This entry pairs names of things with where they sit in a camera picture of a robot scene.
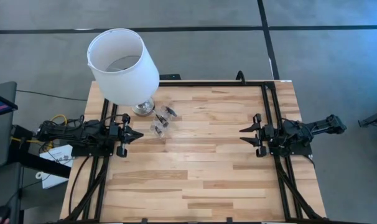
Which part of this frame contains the white printed paper sheet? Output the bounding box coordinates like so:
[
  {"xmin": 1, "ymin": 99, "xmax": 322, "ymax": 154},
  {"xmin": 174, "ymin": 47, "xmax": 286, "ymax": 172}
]
[{"xmin": 39, "ymin": 145, "xmax": 74, "ymax": 190}]

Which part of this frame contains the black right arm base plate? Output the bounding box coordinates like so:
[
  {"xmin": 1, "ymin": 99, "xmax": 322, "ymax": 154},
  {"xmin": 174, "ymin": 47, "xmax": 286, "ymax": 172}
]
[{"xmin": 268, "ymin": 141, "xmax": 313, "ymax": 156}]

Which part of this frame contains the thin black floor cable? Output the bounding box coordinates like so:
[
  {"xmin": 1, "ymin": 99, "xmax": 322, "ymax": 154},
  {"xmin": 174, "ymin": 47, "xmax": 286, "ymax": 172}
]
[{"xmin": 16, "ymin": 89, "xmax": 88, "ymax": 102}]

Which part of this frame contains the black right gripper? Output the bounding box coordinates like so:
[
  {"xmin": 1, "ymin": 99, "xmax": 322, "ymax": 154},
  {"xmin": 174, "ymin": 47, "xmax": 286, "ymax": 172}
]
[{"xmin": 239, "ymin": 113, "xmax": 271, "ymax": 158}]

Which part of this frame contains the white shade chrome table lamp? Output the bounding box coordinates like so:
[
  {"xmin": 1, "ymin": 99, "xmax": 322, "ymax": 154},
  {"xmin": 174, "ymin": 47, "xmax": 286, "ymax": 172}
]
[{"xmin": 86, "ymin": 27, "xmax": 161, "ymax": 117}]

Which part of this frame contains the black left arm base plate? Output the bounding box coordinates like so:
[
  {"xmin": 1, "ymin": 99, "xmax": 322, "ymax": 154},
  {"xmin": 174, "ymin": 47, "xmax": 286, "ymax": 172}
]
[{"xmin": 70, "ymin": 144, "xmax": 114, "ymax": 157}]

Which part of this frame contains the clear acrylic brush organizer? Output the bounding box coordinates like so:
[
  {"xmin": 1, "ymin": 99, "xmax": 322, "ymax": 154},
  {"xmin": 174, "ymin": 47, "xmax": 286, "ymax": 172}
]
[{"xmin": 149, "ymin": 105, "xmax": 179, "ymax": 138}]

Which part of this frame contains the thick black table cable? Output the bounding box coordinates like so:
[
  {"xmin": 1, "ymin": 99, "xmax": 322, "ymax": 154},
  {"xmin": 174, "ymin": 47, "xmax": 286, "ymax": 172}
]
[{"xmin": 68, "ymin": 155, "xmax": 91, "ymax": 218}]

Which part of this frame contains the small black box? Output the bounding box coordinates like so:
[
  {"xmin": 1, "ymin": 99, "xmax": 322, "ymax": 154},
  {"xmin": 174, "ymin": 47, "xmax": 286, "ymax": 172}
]
[{"xmin": 159, "ymin": 73, "xmax": 182, "ymax": 81}]

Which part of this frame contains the black computer mouse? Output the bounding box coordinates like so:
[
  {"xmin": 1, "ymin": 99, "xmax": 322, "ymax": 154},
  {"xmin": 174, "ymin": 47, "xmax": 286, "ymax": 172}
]
[{"xmin": 0, "ymin": 205, "xmax": 11, "ymax": 222}]

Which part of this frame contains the black stand beam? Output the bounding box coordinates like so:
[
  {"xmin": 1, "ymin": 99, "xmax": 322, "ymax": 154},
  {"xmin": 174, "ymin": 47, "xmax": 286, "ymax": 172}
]
[{"xmin": 7, "ymin": 124, "xmax": 73, "ymax": 180}]

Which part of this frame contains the grey cabinet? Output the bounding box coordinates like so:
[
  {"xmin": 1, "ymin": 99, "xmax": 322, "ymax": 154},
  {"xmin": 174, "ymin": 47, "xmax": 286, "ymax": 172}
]
[{"xmin": 0, "ymin": 81, "xmax": 18, "ymax": 169}]

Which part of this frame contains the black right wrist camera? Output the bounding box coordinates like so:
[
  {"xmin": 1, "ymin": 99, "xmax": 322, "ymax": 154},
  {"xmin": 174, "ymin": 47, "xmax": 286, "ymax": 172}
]
[{"xmin": 263, "ymin": 124, "xmax": 275, "ymax": 139}]

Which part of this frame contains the black floor stand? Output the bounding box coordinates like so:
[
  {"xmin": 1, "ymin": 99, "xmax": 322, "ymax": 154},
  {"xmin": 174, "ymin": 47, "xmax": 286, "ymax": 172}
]
[{"xmin": 357, "ymin": 108, "xmax": 377, "ymax": 128}]

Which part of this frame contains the yellow cable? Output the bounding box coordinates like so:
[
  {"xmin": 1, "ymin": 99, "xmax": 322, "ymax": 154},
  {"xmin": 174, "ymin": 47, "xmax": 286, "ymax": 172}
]
[{"xmin": 11, "ymin": 114, "xmax": 68, "ymax": 146}]

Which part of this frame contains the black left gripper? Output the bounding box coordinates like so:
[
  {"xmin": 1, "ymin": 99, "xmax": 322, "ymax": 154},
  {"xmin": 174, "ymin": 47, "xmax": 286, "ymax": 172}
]
[{"xmin": 109, "ymin": 113, "xmax": 144, "ymax": 158}]

